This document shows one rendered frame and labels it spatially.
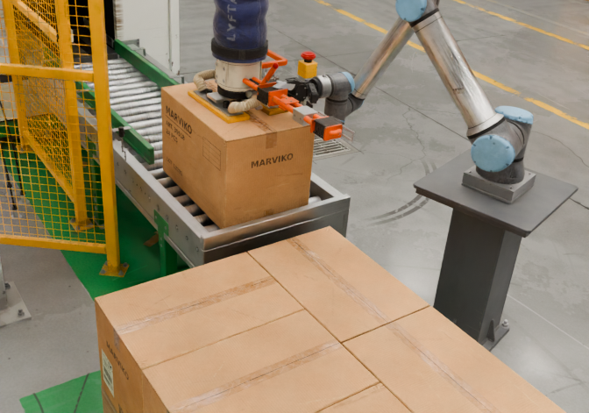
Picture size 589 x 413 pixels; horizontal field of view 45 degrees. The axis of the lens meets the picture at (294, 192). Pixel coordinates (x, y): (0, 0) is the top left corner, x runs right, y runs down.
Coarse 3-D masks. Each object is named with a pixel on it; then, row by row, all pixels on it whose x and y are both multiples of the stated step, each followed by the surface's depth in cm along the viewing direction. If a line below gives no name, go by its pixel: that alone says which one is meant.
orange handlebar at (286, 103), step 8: (272, 56) 309; (280, 56) 306; (264, 64) 296; (272, 64) 298; (280, 64) 300; (248, 80) 277; (256, 80) 278; (256, 88) 272; (280, 96) 266; (280, 104) 260; (288, 104) 258; (296, 104) 259; (304, 120) 249; (336, 136) 240
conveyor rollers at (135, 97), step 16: (80, 64) 438; (112, 64) 441; (128, 64) 445; (112, 80) 424; (128, 80) 421; (144, 80) 426; (80, 96) 398; (112, 96) 399; (128, 96) 396; (144, 96) 400; (160, 96) 406; (128, 112) 379; (144, 112) 384; (160, 112) 381; (144, 128) 360; (160, 128) 363; (160, 144) 346; (144, 160) 334; (160, 160) 330; (160, 176) 321; (176, 192) 308; (192, 208) 294; (208, 224) 290
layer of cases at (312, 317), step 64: (256, 256) 267; (320, 256) 270; (128, 320) 230; (192, 320) 232; (256, 320) 234; (320, 320) 236; (384, 320) 238; (448, 320) 241; (128, 384) 226; (192, 384) 206; (256, 384) 208; (320, 384) 210; (384, 384) 212; (448, 384) 213; (512, 384) 215
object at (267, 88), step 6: (264, 84) 269; (270, 84) 270; (258, 90) 267; (264, 90) 264; (270, 90) 267; (276, 90) 264; (282, 90) 265; (258, 96) 268; (264, 96) 266; (270, 96) 263; (264, 102) 265; (270, 102) 264
